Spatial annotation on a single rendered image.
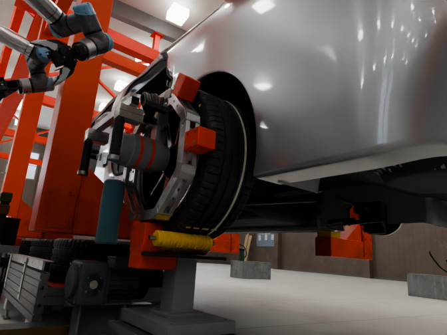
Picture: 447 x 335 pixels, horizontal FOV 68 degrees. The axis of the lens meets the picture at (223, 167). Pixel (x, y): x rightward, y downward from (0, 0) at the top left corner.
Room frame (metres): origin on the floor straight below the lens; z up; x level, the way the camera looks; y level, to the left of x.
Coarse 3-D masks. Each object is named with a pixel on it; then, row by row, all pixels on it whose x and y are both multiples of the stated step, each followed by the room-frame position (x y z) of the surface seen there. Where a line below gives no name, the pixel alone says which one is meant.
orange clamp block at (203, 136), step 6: (198, 126) 1.06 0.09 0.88; (186, 132) 1.11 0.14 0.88; (192, 132) 1.08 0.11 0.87; (198, 132) 1.05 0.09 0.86; (204, 132) 1.07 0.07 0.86; (210, 132) 1.08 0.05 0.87; (186, 138) 1.11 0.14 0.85; (192, 138) 1.08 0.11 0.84; (198, 138) 1.05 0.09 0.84; (204, 138) 1.07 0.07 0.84; (210, 138) 1.08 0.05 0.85; (186, 144) 1.10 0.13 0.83; (192, 144) 1.08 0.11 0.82; (198, 144) 1.06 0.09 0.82; (204, 144) 1.07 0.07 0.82; (210, 144) 1.08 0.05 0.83; (186, 150) 1.13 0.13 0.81; (192, 150) 1.12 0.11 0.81; (198, 150) 1.12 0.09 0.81; (204, 150) 1.11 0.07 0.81; (210, 150) 1.11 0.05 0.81
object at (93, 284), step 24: (72, 264) 1.54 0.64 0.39; (96, 264) 1.47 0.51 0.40; (120, 264) 1.57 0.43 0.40; (72, 288) 1.44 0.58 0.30; (96, 288) 1.47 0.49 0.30; (120, 288) 1.56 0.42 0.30; (144, 288) 1.63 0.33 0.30; (72, 312) 1.59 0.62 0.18; (96, 312) 1.65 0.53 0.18; (120, 312) 1.67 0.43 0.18
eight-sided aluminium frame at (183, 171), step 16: (160, 96) 1.31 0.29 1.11; (192, 112) 1.15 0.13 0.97; (144, 128) 1.51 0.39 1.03; (192, 128) 1.17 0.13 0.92; (192, 160) 1.15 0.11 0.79; (128, 176) 1.53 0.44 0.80; (176, 176) 1.14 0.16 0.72; (192, 176) 1.16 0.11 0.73; (128, 192) 1.49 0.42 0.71; (176, 192) 1.22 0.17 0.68; (128, 208) 1.45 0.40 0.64; (160, 208) 1.22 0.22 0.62
